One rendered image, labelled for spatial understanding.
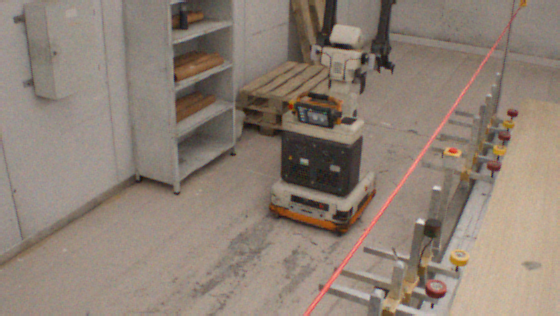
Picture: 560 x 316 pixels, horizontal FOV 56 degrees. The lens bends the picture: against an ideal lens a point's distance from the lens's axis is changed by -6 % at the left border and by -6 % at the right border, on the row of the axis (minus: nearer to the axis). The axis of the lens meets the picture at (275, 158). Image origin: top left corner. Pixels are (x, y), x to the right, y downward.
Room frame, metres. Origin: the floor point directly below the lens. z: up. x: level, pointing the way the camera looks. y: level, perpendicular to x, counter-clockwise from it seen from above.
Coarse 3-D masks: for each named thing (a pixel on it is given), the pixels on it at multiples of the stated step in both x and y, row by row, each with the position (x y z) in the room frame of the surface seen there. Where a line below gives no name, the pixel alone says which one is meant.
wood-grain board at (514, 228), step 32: (544, 128) 3.31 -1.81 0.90; (512, 160) 2.79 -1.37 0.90; (544, 160) 2.80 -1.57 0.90; (512, 192) 2.40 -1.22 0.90; (544, 192) 2.41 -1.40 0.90; (512, 224) 2.09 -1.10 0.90; (544, 224) 2.09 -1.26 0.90; (480, 256) 1.84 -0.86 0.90; (512, 256) 1.84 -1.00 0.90; (544, 256) 1.84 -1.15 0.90; (480, 288) 1.63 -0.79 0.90; (512, 288) 1.62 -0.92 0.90; (544, 288) 1.62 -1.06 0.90
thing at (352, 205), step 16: (368, 176) 3.77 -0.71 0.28; (272, 192) 3.59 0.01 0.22; (304, 192) 3.50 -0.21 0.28; (320, 192) 3.50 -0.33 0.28; (352, 192) 3.51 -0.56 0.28; (368, 192) 3.69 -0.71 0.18; (272, 208) 3.58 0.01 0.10; (288, 208) 3.53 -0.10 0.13; (304, 208) 3.46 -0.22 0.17; (352, 208) 3.41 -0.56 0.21; (320, 224) 3.39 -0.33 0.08; (336, 224) 3.34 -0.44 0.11
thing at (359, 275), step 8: (336, 264) 1.84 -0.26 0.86; (344, 272) 1.80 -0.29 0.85; (352, 272) 1.79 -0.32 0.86; (360, 272) 1.79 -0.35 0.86; (360, 280) 1.77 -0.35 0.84; (368, 280) 1.75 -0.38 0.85; (376, 280) 1.74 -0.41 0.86; (384, 280) 1.73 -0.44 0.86; (384, 288) 1.72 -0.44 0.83; (416, 288) 1.68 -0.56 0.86; (416, 296) 1.66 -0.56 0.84; (424, 296) 1.65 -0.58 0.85
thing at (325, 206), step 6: (288, 192) 3.52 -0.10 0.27; (288, 198) 3.52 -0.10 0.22; (294, 198) 3.49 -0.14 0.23; (300, 198) 3.47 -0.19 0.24; (306, 198) 3.45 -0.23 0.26; (312, 198) 3.43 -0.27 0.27; (318, 198) 3.43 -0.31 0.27; (300, 204) 3.47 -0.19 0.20; (306, 204) 3.45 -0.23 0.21; (312, 204) 3.43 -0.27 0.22; (318, 204) 3.41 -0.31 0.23; (324, 204) 3.39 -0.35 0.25; (330, 204) 3.36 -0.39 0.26; (336, 204) 3.35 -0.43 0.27; (324, 210) 3.39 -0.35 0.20; (330, 210) 3.36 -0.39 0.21; (336, 210) 3.35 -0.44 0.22
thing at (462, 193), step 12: (492, 132) 3.69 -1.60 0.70; (480, 168) 3.14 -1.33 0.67; (456, 192) 2.76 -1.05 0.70; (468, 192) 2.77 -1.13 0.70; (456, 204) 2.62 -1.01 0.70; (456, 216) 2.49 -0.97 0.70; (444, 228) 2.37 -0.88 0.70; (456, 228) 2.48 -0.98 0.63; (444, 240) 2.26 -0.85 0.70; (432, 252) 2.16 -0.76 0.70; (444, 252) 2.21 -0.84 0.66; (432, 276) 1.99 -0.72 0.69; (420, 288) 1.88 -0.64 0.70; (420, 300) 1.81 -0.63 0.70
